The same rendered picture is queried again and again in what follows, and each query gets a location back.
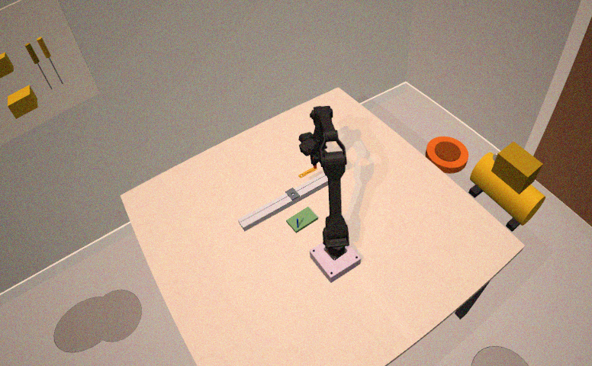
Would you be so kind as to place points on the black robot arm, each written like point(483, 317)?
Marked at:
point(336, 233)

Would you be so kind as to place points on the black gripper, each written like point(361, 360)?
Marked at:
point(305, 136)

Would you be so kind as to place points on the grey metal rail with slot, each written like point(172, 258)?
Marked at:
point(291, 196)

